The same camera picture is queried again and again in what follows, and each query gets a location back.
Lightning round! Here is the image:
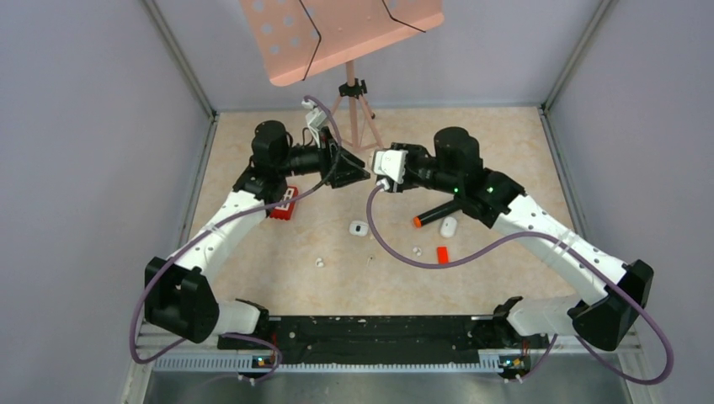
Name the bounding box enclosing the black marker orange cap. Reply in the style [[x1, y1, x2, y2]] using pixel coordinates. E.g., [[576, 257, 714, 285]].
[[413, 200, 460, 228]]

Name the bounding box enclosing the white charging case gold trim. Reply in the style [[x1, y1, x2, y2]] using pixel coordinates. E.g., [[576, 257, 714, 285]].
[[349, 221, 370, 237]]

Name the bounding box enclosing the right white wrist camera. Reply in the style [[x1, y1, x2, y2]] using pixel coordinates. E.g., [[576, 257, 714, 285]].
[[370, 149, 408, 184]]

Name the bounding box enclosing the white oval charging case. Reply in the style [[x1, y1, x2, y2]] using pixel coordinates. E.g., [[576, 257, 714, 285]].
[[439, 216, 458, 238]]

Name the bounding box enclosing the pink music stand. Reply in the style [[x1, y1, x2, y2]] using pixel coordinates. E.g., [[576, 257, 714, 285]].
[[240, 0, 445, 151]]

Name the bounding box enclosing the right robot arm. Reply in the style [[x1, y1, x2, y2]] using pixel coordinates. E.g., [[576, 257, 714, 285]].
[[371, 126, 653, 351]]

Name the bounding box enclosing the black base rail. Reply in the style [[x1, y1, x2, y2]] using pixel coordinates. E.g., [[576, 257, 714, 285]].
[[217, 298, 550, 377]]

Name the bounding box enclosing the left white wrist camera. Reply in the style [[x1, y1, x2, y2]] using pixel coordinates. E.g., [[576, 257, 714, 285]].
[[301, 99, 328, 148]]

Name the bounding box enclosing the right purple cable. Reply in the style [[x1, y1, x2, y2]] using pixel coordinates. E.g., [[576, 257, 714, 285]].
[[365, 178, 675, 387]]

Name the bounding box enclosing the red white grid block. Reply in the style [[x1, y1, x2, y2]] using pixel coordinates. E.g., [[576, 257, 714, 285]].
[[269, 185, 299, 221]]

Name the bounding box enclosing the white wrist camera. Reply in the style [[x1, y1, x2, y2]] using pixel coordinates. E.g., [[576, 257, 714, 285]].
[[370, 149, 408, 184], [301, 99, 328, 148]]

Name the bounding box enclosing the red rectangular block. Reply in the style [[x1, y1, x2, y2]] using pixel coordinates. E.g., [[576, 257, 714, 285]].
[[436, 246, 450, 265]]

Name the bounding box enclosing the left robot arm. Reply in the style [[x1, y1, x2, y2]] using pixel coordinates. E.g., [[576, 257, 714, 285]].
[[143, 120, 370, 348]]

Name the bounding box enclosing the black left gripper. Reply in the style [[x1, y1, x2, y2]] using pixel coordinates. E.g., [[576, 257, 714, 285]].
[[276, 126, 370, 188]]

